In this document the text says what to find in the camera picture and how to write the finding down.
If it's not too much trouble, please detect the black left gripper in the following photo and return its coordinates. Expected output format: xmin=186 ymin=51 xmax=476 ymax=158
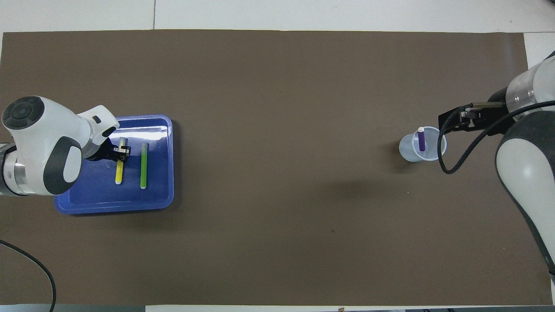
xmin=87 ymin=140 xmax=131 ymax=162

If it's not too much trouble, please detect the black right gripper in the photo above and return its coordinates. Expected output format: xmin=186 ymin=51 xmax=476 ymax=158
xmin=438 ymin=87 xmax=517 ymax=136

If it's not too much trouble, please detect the yellow pen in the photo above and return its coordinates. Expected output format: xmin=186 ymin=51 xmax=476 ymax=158
xmin=115 ymin=137 xmax=127 ymax=185

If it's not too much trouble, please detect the green pen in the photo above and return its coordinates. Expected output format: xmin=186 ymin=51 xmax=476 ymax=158
xmin=140 ymin=143 xmax=149 ymax=190

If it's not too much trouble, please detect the blue plastic tray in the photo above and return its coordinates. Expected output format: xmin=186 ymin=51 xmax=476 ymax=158
xmin=54 ymin=114 xmax=175 ymax=215

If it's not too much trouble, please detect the translucent pale blue cup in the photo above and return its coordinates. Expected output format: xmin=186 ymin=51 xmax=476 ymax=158
xmin=399 ymin=126 xmax=447 ymax=163

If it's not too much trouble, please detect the brown table mat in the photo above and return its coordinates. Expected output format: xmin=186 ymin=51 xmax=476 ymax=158
xmin=0 ymin=29 xmax=553 ymax=306

